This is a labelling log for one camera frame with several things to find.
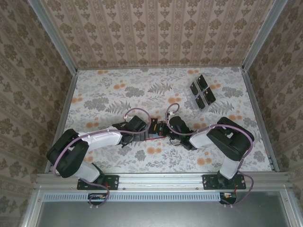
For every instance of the red leather card holder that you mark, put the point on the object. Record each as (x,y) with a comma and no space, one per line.
(156,137)

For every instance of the clear acrylic card stand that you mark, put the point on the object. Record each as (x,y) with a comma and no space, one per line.
(189,100)

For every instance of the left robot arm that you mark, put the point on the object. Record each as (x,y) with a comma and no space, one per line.
(99,139)

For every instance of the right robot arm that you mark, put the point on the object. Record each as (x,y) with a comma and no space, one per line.
(227,139)

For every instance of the black credit card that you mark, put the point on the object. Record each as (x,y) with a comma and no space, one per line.
(194,88)
(200,101)
(208,95)
(202,81)

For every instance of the grey metal sheet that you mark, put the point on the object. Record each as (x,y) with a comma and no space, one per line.
(161,215)

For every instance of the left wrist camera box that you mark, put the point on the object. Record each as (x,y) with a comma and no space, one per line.
(126,117)

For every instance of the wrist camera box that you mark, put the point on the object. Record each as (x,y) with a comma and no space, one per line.
(169,115)
(126,117)

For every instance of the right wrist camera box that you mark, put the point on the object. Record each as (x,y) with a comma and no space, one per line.
(169,115)

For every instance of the aluminium mounting rail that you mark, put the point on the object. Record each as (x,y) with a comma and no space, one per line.
(161,180)

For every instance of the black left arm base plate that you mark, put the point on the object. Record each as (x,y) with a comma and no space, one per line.
(113,182)

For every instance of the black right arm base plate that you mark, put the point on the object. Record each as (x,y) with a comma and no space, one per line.
(208,182)

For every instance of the aluminium side rail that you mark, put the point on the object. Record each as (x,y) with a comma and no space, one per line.
(254,101)
(68,101)

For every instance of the aluminium frame post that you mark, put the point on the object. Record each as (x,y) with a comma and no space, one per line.
(261,35)
(53,35)

